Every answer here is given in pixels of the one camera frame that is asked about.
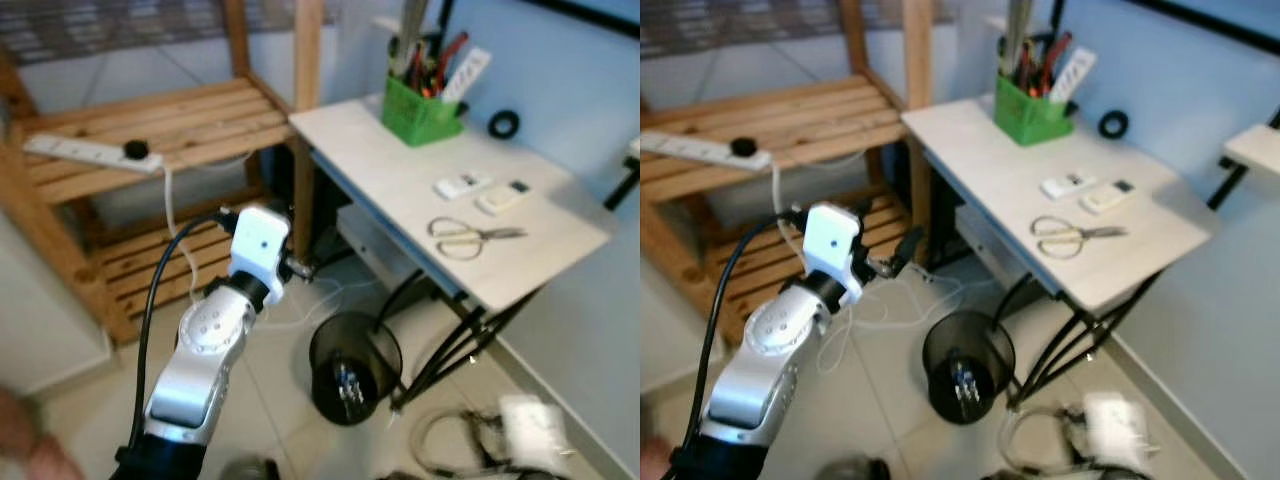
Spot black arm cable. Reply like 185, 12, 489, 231
690, 210, 811, 451
410, 405, 501, 476
130, 212, 241, 451
995, 405, 1086, 476

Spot green pen holder basket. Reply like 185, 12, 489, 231
994, 72, 1076, 148
381, 75, 466, 148

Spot red pen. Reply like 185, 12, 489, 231
430, 32, 469, 96
1038, 32, 1073, 96

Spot grey tall stick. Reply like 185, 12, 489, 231
1003, 0, 1038, 63
395, 0, 433, 63

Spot small white remote control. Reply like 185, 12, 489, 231
435, 172, 493, 201
1040, 172, 1099, 201

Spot black metal desk frame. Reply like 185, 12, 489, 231
310, 0, 641, 413
925, 0, 1280, 409

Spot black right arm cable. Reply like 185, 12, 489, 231
995, 405, 1086, 476
410, 405, 501, 476

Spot light wood shelf board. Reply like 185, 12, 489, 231
1222, 122, 1280, 181

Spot white under-desk tray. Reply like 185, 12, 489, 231
335, 205, 441, 291
955, 205, 1051, 291

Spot cream remote control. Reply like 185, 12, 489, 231
475, 180, 533, 216
1080, 180, 1136, 214

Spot white ruler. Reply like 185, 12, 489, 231
440, 47, 493, 104
1050, 47, 1098, 104

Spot grey robot left leg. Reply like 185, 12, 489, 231
815, 455, 893, 480
218, 455, 283, 480

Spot white power strip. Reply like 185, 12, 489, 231
22, 135, 164, 176
640, 130, 773, 173

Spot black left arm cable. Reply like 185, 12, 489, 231
690, 210, 811, 451
130, 212, 241, 451

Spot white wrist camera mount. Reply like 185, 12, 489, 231
805, 202, 866, 306
1080, 392, 1151, 471
228, 205, 293, 306
497, 395, 571, 476

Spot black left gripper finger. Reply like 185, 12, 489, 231
895, 229, 926, 273

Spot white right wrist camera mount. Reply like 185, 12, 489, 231
1080, 392, 1151, 471
497, 395, 571, 476

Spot grey woven floor mat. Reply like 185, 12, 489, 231
0, 0, 301, 66
640, 0, 851, 56

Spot cream-handled scissors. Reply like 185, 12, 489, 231
1030, 215, 1129, 261
428, 216, 528, 262

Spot black mesh waste bin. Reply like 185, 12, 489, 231
921, 310, 1017, 426
308, 311, 404, 428

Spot wooden slatted shelf rack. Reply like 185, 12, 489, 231
0, 0, 326, 346
640, 0, 936, 351

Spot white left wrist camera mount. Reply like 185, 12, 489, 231
805, 202, 866, 306
228, 205, 293, 306

